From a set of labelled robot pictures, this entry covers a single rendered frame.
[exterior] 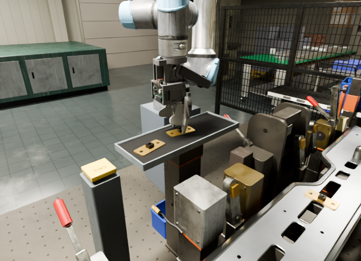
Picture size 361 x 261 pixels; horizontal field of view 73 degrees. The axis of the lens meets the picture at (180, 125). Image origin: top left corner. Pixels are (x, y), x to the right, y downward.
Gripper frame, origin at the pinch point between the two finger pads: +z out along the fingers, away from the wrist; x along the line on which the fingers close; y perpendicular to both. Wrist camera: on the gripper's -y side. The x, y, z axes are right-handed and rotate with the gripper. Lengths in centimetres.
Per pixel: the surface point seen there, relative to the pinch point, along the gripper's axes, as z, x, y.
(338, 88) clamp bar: -3, 7, -70
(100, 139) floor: 118, -239, -21
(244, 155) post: 8.1, 12.8, -14.5
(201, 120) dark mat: 2.1, -4.2, -10.8
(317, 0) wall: -76, -485, -811
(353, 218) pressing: 18, 38, -29
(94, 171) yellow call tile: 2.1, 7.5, 26.8
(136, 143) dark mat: 2.1, 0.2, 14.0
